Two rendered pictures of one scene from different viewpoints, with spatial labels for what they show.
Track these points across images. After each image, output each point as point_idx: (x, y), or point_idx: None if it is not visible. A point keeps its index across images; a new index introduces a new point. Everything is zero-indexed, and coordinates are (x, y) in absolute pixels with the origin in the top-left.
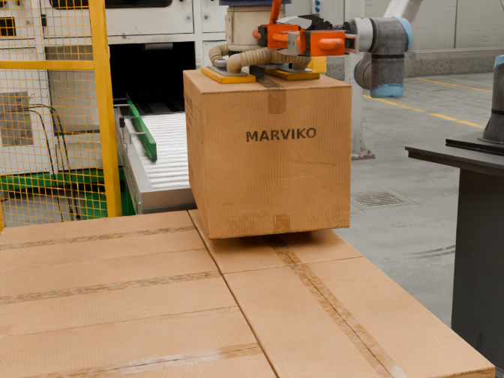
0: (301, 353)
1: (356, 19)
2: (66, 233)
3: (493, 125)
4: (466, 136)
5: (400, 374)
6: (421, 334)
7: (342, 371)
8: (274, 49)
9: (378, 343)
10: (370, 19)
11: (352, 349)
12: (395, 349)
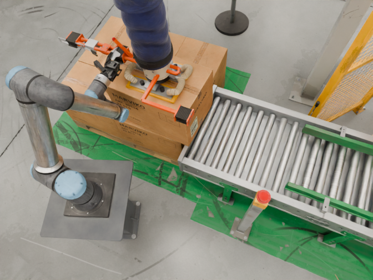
0: (87, 70)
1: (97, 74)
2: (205, 60)
3: (90, 180)
4: (110, 186)
5: (66, 79)
6: None
7: (76, 72)
8: (132, 62)
9: (76, 84)
10: (94, 79)
11: (79, 79)
12: (72, 85)
